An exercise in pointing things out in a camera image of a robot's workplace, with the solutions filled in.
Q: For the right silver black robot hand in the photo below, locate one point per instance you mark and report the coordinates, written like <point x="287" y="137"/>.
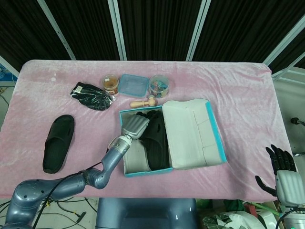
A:
<point x="286" y="183"/>

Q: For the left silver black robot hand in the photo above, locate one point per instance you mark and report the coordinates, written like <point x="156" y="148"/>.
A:
<point x="135" y="126"/>

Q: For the black rubber slipper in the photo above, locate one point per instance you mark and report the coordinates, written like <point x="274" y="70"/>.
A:
<point x="156" y="145"/>
<point x="58" y="145"/>

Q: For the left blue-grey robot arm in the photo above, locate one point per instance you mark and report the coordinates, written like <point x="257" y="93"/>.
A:
<point x="112" y="157"/>

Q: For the blue cardboard shoe box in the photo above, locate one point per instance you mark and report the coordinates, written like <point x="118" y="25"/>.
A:
<point x="193" y="133"/>

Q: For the wooden massage roller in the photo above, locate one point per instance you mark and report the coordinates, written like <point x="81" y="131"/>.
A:
<point x="143" y="103"/>

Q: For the blue lidded food container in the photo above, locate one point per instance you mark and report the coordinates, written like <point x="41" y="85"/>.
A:
<point x="132" y="86"/>

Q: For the clear jar with colourful clips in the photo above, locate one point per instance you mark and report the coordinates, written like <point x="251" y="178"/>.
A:
<point x="158" y="86"/>

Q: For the clear jar with orange contents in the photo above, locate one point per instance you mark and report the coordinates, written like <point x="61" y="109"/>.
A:
<point x="110" y="84"/>

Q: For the black gloves in plastic bag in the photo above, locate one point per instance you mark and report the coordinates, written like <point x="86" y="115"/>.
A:
<point x="94" y="97"/>

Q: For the white bag with green print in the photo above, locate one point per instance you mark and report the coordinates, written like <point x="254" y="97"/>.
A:
<point x="228" y="220"/>

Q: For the dark blue robot torso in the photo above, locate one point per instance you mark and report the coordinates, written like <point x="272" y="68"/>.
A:
<point x="145" y="212"/>

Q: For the pink velvet tablecloth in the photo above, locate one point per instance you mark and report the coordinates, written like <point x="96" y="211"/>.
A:
<point x="214" y="78"/>

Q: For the black curtain panel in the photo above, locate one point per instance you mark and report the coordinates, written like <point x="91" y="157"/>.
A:
<point x="88" y="28"/>
<point x="157" y="28"/>
<point x="245" y="28"/>
<point x="23" y="28"/>

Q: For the white partition post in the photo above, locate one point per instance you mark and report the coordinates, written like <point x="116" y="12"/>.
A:
<point x="57" y="28"/>
<point x="197" y="28"/>
<point x="117" y="28"/>
<point x="8" y="65"/>
<point x="283" y="40"/>

